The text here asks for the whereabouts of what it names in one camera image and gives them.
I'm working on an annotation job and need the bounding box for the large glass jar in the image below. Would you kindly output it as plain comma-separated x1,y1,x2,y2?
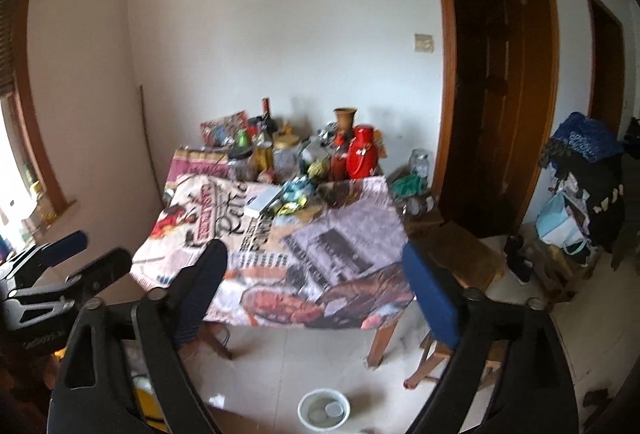
409,149,431,185

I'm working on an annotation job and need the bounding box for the clear glass jar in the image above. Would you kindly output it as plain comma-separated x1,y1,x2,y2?
300,139,331,180

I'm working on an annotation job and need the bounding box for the wooden door frame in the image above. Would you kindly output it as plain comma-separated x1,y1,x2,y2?
425,0,560,240

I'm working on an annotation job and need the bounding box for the gold-lidded clear jar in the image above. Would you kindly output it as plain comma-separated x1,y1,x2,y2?
273,134,302,180

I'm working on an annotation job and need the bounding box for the green plastic bag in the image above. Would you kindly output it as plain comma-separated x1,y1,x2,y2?
390,174,426,200

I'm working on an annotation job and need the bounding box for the brown paper cup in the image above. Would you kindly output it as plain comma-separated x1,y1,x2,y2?
333,107,358,135

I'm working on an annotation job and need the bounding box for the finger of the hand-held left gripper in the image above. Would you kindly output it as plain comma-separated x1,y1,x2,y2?
5,247,134,315
0,230,89,280

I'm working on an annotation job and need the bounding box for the dark blue cloth pile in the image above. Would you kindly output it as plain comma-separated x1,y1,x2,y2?
540,111,626,165

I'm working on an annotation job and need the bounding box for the dark wooden door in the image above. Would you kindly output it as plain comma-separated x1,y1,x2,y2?
440,0,543,235

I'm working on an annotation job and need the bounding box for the flat white box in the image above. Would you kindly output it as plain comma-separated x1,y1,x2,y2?
244,185,285,216

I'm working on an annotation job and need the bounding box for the low wooden bench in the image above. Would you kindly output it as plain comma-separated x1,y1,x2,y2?
407,221,506,290

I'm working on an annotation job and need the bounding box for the teal snack packet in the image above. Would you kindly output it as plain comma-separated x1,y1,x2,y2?
282,177,316,197

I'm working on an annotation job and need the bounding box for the yellow snack packet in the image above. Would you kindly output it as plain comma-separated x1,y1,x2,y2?
276,194,310,216

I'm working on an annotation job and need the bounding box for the pink printed cloth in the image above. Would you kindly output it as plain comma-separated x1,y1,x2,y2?
170,147,233,185

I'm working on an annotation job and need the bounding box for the black-lidded clear jar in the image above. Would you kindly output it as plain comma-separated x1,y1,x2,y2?
227,149,256,182

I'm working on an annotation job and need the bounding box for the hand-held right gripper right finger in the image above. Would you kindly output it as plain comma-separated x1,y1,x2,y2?
401,241,594,434

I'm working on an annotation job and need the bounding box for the white bowl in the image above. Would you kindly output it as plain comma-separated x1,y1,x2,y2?
298,389,350,432

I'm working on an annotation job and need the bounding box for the oil bottle with yellow label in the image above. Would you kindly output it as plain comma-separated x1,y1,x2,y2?
252,124,275,172

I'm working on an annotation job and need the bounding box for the red thermos jug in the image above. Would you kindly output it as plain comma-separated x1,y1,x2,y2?
346,125,383,180

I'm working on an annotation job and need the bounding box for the wooden table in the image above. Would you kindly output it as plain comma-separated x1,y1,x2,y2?
200,304,416,371

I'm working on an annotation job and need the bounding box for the light blue bag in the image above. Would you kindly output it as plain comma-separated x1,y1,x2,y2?
536,194,591,255

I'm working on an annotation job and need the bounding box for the narrow wooden door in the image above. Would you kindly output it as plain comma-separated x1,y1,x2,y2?
585,0,627,130

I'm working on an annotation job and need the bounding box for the printed newspaper-pattern tablecloth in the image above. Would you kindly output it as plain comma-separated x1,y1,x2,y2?
129,164,416,330

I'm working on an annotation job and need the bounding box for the wooden window frame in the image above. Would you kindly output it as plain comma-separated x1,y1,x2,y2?
0,0,76,225

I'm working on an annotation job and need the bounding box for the red printed snack bag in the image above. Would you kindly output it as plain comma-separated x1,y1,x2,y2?
200,111,249,146

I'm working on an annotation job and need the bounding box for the dark wine bottle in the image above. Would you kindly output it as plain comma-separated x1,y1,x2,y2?
260,98,277,135

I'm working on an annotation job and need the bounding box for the black garment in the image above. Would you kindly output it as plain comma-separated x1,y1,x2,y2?
550,154,627,251

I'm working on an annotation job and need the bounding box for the wooden stool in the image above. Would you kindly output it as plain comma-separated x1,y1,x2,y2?
404,329,503,390

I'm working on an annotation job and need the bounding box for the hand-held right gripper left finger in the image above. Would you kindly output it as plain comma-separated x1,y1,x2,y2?
47,238,231,434

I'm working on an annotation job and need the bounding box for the thin wooden stick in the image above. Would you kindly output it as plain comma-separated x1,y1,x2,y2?
139,84,156,180

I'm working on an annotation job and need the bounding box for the yellow plastic container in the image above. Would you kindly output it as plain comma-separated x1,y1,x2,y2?
131,376,168,430

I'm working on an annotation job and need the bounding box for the black shoe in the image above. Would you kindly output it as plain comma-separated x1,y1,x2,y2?
505,234,533,285

